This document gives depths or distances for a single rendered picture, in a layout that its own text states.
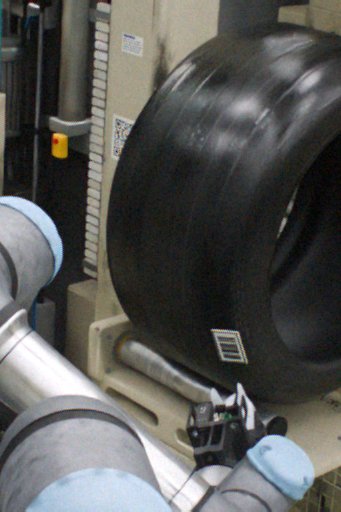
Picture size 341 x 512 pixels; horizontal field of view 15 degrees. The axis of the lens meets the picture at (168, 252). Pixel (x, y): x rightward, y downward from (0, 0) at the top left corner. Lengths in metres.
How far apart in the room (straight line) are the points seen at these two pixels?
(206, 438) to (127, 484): 0.75
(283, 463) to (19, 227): 0.38
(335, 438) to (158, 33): 0.70
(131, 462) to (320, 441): 1.22
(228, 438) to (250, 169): 0.37
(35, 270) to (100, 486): 0.60
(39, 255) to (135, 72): 0.70
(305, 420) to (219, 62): 0.64
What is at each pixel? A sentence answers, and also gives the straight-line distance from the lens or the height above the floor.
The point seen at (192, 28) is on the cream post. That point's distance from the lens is 2.08.
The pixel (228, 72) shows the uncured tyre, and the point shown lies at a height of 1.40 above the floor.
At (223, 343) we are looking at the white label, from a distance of 1.80.
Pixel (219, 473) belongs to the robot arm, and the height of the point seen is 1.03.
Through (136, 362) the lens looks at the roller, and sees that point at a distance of 2.09.
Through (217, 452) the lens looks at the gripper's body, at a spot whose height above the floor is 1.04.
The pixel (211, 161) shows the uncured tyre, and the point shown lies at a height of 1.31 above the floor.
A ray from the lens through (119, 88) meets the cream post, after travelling 2.12.
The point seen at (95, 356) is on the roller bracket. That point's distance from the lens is 2.11.
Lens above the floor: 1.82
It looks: 21 degrees down
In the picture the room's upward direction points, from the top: 4 degrees clockwise
